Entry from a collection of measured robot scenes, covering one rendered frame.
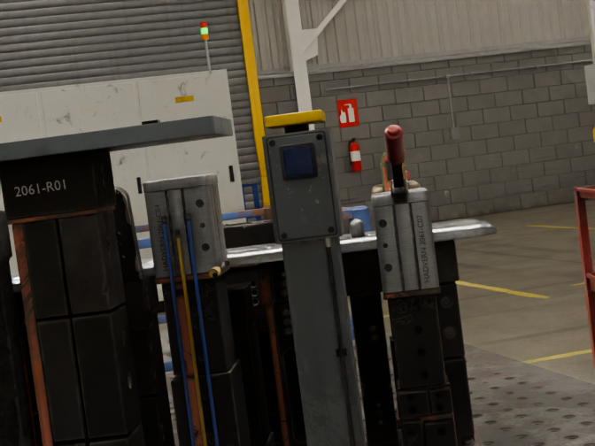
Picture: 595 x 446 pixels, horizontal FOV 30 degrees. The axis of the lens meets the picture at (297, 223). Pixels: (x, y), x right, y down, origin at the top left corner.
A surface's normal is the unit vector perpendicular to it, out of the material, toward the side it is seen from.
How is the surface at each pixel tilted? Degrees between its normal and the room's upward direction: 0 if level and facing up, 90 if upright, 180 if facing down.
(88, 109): 90
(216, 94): 90
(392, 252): 90
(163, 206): 90
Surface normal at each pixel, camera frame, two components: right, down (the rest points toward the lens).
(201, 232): -0.07, 0.06
